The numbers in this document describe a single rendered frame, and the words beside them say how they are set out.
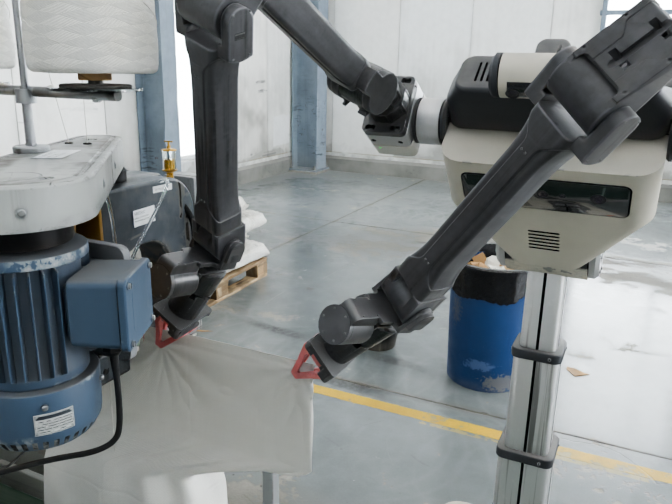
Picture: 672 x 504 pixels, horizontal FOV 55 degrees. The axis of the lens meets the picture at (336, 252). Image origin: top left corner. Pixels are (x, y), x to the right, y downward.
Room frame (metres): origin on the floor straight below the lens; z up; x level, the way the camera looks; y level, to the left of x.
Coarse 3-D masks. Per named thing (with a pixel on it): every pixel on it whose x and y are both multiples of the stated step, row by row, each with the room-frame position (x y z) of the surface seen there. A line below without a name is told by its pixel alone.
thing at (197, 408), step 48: (192, 336) 1.05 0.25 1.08; (144, 384) 1.10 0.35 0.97; (192, 384) 1.05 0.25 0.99; (240, 384) 1.01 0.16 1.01; (288, 384) 0.97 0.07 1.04; (96, 432) 1.12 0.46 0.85; (144, 432) 1.09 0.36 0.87; (192, 432) 1.06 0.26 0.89; (240, 432) 1.01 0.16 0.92; (288, 432) 0.97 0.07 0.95; (48, 480) 1.13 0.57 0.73; (96, 480) 1.07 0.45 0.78; (144, 480) 1.03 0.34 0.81; (192, 480) 1.04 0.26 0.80
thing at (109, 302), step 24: (96, 264) 0.77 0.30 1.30; (120, 264) 0.77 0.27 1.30; (144, 264) 0.78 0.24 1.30; (72, 288) 0.71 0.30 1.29; (96, 288) 0.70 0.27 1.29; (120, 288) 0.70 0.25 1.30; (144, 288) 0.77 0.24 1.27; (72, 312) 0.70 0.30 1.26; (96, 312) 0.70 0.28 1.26; (120, 312) 0.70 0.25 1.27; (144, 312) 0.76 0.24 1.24; (72, 336) 0.71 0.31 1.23; (96, 336) 0.70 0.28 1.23; (120, 336) 0.71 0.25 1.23
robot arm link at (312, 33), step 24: (192, 0) 0.85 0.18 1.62; (216, 0) 0.83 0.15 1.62; (240, 0) 0.85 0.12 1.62; (264, 0) 0.89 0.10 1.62; (288, 0) 0.94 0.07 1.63; (216, 24) 0.83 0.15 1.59; (288, 24) 0.96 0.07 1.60; (312, 24) 0.99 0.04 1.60; (312, 48) 1.01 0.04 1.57; (336, 48) 1.06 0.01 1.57; (336, 72) 1.08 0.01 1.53; (360, 72) 1.12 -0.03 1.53; (384, 72) 1.15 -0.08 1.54; (384, 96) 1.16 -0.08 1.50
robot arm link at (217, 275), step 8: (200, 272) 1.00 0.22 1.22; (208, 272) 1.01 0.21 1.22; (216, 272) 1.02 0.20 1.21; (224, 272) 1.04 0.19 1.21; (200, 280) 1.01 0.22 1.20; (208, 280) 1.01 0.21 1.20; (216, 280) 1.02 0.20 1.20; (200, 288) 1.02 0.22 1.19; (208, 288) 1.02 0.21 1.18; (200, 296) 1.02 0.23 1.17; (208, 296) 1.03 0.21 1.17
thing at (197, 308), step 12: (168, 300) 1.06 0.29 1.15; (180, 300) 1.03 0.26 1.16; (192, 300) 1.02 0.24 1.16; (204, 300) 1.03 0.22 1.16; (156, 312) 1.02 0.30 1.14; (168, 312) 1.03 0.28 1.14; (180, 312) 1.03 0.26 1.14; (192, 312) 1.03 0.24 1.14; (204, 312) 1.08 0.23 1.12; (180, 324) 1.02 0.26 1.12
